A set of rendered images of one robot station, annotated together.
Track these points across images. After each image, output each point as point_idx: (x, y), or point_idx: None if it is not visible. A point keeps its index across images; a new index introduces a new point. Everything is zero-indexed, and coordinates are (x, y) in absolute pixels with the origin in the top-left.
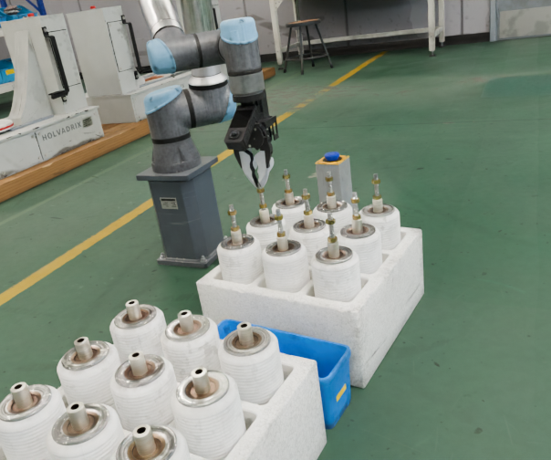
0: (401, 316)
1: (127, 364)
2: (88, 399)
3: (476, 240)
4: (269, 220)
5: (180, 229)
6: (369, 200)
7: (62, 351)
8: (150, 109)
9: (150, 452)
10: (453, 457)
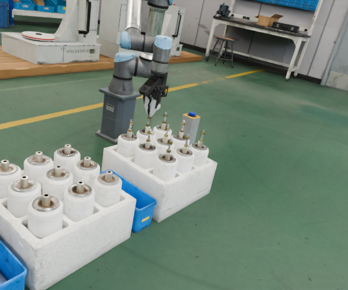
0: (191, 198)
1: (53, 170)
2: (33, 178)
3: (248, 179)
4: None
5: (110, 122)
6: (210, 141)
7: None
8: (116, 60)
9: (46, 205)
10: (180, 263)
